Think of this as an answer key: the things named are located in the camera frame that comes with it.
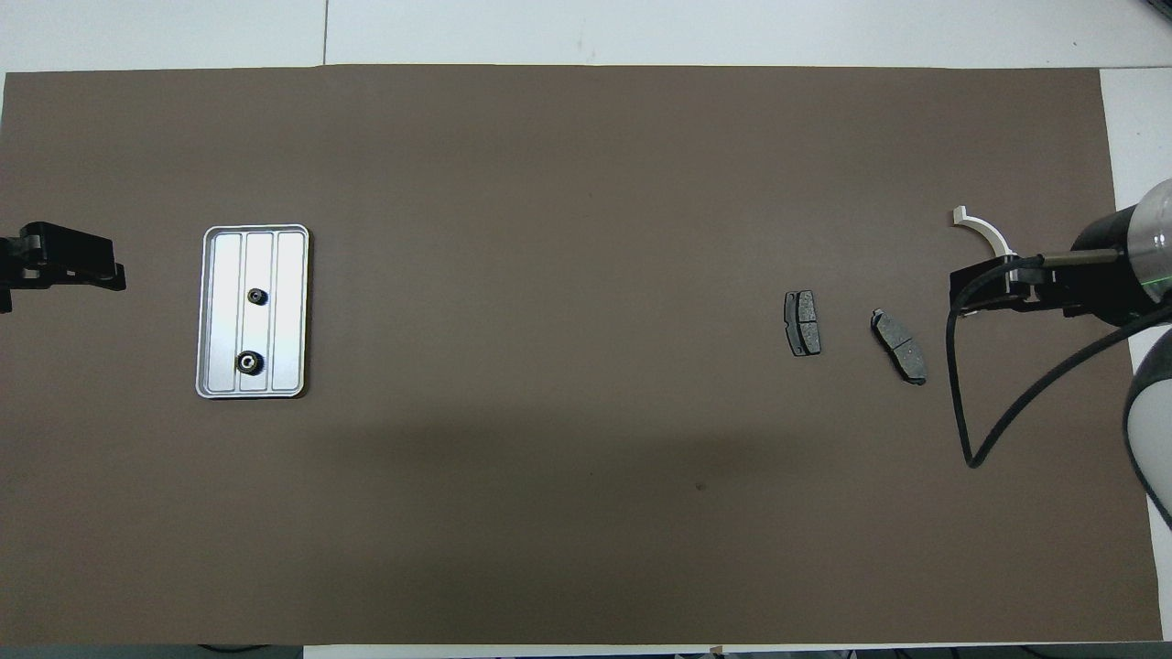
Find brown table mat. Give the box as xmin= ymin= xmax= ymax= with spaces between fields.
xmin=0 ymin=64 xmax=1164 ymax=646

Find white curved plastic bracket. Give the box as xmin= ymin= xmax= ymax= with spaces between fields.
xmin=952 ymin=206 xmax=1019 ymax=318

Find silver metal tray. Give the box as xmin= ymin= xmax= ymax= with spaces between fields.
xmin=195 ymin=224 xmax=310 ymax=400

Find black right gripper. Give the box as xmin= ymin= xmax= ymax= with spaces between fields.
xmin=948 ymin=207 xmax=1159 ymax=329

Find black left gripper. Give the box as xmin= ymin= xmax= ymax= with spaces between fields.
xmin=0 ymin=222 xmax=127 ymax=314

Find long curved dark brake pad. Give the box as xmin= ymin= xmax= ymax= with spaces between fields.
xmin=870 ymin=309 xmax=928 ymax=386

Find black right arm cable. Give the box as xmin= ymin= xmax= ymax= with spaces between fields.
xmin=948 ymin=249 xmax=1172 ymax=470

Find short rectangular dark brake pad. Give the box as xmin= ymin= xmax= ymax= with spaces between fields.
xmin=785 ymin=290 xmax=823 ymax=358

